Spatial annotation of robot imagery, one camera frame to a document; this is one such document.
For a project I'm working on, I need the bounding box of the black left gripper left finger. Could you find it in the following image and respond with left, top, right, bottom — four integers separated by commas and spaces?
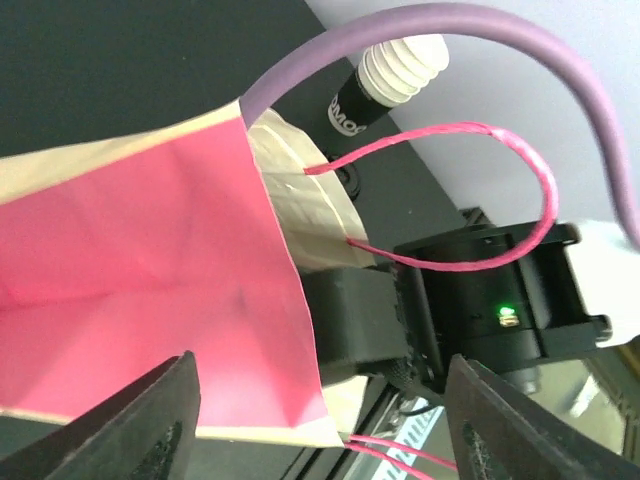
1, 351, 201, 479

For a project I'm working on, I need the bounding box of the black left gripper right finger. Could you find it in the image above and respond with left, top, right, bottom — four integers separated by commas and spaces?
444, 355, 639, 480

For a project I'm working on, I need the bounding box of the cream cakes paper bag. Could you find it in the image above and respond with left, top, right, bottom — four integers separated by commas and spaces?
0, 97, 560, 474

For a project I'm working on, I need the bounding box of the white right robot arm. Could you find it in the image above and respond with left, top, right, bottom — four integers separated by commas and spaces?
301, 220, 639, 399

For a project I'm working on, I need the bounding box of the stack of paper cups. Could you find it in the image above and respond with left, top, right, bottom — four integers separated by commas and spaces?
327, 34, 450, 137

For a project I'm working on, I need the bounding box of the light blue cable duct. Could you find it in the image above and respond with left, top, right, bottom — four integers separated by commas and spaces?
375, 398, 444, 449

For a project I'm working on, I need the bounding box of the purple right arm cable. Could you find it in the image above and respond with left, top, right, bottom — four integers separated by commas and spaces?
239, 2, 640, 251

